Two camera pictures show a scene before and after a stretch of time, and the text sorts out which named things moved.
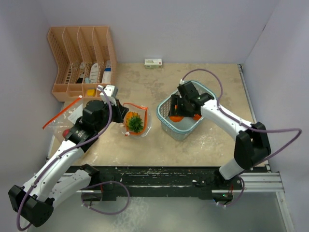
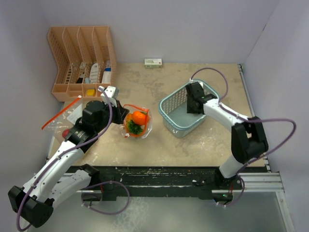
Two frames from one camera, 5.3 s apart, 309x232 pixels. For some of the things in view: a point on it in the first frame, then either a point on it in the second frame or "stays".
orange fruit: x=176 y=118 → x=140 y=118
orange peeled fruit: x=134 y=122 stays
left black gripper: x=120 y=111 stays
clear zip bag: x=137 y=122 stays
